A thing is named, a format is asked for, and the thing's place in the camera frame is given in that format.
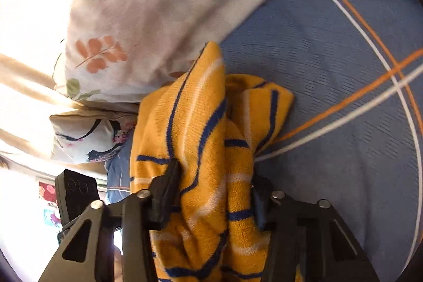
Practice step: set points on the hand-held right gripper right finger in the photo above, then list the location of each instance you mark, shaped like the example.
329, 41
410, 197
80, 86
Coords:
261, 206

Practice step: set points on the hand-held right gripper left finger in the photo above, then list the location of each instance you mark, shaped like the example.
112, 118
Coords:
165, 199

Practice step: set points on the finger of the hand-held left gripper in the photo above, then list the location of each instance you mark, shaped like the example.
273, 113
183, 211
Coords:
76, 189

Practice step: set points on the yellow striped sweater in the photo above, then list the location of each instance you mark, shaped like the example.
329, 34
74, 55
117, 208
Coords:
205, 123

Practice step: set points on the colourful printed cloth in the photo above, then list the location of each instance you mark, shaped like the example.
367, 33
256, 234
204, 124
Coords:
49, 194

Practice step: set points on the figure print cushion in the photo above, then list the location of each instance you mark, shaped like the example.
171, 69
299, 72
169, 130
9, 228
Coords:
79, 130

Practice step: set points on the beige curtain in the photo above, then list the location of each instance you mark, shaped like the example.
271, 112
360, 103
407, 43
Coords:
26, 70

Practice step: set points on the blue plaid bed sheet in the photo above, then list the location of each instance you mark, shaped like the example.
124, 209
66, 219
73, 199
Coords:
330, 70

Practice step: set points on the leaf print pillow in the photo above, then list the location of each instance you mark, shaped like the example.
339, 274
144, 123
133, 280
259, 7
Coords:
158, 4

